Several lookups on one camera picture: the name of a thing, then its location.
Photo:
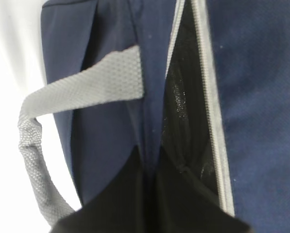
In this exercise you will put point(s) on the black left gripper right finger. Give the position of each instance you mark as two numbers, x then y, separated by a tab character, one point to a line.
185	206

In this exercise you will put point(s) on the navy blue lunch bag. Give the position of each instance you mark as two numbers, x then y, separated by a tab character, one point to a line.
208	81

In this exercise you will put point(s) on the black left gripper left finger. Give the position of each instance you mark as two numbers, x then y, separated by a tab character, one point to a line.
119	208

